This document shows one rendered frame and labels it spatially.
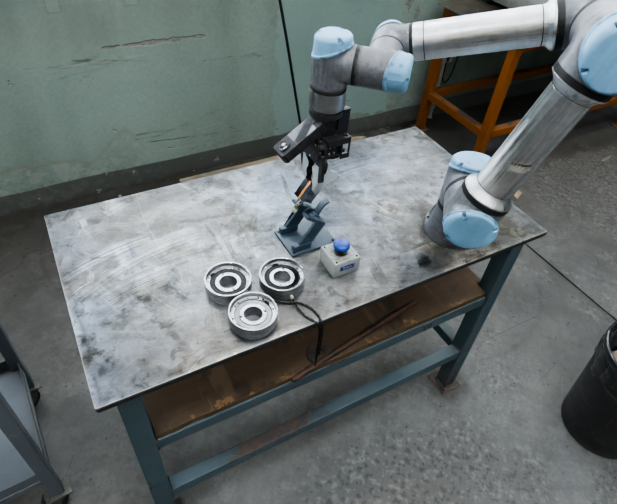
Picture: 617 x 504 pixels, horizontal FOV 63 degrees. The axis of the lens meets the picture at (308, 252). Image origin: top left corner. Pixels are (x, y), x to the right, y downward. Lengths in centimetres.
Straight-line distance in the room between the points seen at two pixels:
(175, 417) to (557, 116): 103
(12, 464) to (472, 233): 138
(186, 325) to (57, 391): 103
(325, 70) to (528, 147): 41
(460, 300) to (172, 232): 86
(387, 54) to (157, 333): 72
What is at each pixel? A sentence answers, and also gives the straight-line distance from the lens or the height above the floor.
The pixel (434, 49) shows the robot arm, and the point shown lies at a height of 128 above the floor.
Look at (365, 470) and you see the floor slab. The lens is 183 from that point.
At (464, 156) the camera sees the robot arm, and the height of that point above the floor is 103.
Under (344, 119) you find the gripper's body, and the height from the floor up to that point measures 114.
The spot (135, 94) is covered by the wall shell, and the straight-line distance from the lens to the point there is 261.
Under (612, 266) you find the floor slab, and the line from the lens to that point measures 291.
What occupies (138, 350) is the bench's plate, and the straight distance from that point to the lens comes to 108.
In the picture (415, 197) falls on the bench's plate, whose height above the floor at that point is 80.
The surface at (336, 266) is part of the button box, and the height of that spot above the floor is 84.
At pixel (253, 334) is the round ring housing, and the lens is 104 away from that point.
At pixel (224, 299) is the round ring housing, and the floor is 83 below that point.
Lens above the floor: 167
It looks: 44 degrees down
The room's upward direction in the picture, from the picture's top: 6 degrees clockwise
